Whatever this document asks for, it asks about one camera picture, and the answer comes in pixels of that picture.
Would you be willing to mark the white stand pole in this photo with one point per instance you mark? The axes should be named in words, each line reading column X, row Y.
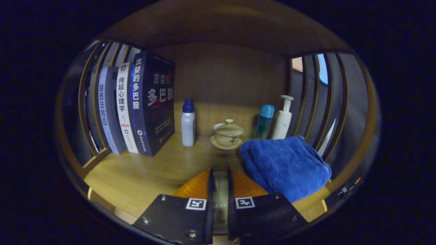
column 327, row 136

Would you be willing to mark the teal bottle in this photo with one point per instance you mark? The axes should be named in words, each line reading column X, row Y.
column 264, row 124

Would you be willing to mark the white book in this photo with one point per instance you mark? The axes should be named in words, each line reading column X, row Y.
column 124, row 109

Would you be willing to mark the beige lidded teacup with saucer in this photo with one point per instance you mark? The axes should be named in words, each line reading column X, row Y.
column 227, row 134

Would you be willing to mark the light blue book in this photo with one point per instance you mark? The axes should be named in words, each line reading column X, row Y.
column 109, row 119

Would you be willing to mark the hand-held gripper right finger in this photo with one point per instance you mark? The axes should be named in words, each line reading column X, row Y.
column 231, row 221

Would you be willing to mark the wooden cabinet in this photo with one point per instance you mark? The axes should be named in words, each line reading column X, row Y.
column 221, row 75

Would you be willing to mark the beige cone-shaped item white base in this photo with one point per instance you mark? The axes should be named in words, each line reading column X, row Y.
column 220, row 194

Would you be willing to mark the blue folded towel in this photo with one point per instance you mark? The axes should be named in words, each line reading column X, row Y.
column 286, row 166

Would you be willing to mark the wooden countertop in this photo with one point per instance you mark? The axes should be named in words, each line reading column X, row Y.
column 153, row 170

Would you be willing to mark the white pump bottle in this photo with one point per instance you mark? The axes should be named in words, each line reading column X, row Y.
column 282, row 124

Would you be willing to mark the white bottle with blue cap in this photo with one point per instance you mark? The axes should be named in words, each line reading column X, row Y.
column 188, row 127

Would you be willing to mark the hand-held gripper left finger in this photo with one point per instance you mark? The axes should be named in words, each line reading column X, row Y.
column 209, row 217

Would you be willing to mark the dark equipment with orange tip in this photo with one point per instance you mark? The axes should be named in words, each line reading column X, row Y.
column 344, row 191

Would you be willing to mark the dark navy book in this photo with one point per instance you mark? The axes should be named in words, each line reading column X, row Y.
column 153, row 102

